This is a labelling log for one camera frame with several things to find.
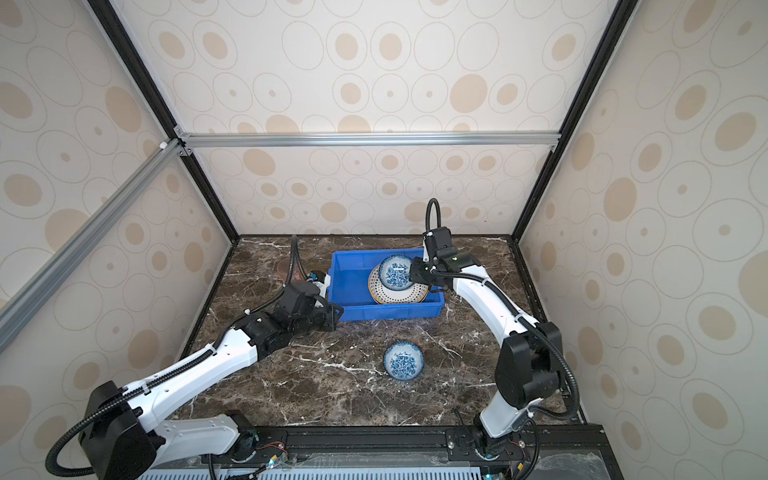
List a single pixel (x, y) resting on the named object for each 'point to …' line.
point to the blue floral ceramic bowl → (394, 272)
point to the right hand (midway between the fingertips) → (415, 271)
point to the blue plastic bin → (349, 273)
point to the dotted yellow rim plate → (392, 297)
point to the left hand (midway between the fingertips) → (348, 307)
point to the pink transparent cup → (283, 267)
